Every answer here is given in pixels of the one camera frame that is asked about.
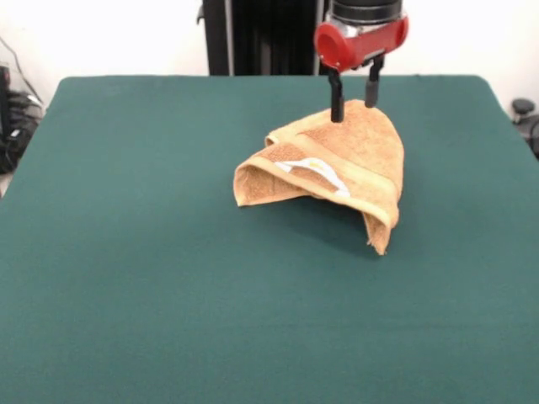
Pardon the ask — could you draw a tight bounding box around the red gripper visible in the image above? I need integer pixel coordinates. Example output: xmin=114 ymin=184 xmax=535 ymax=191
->
xmin=314 ymin=15 xmax=409 ymax=124

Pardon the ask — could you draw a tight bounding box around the tan terry towel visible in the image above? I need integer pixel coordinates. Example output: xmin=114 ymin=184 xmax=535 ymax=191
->
xmin=232 ymin=98 xmax=406 ymax=256

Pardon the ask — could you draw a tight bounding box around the black office chair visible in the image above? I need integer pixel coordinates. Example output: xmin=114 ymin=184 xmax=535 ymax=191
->
xmin=510 ymin=98 xmax=539 ymax=160

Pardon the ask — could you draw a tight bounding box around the dark green table cloth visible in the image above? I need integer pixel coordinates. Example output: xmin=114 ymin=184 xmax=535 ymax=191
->
xmin=0 ymin=74 xmax=539 ymax=404

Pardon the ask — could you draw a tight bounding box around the black electronics box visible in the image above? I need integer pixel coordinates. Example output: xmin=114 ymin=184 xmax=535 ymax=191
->
xmin=0 ymin=65 xmax=11 ymax=138

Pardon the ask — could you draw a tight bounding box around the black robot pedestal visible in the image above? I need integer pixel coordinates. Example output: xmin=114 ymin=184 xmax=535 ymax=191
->
xmin=195 ymin=0 xmax=338 ymax=77

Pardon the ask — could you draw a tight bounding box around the black cable bundle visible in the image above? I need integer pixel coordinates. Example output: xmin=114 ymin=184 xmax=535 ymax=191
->
xmin=2 ymin=90 xmax=45 ymax=174

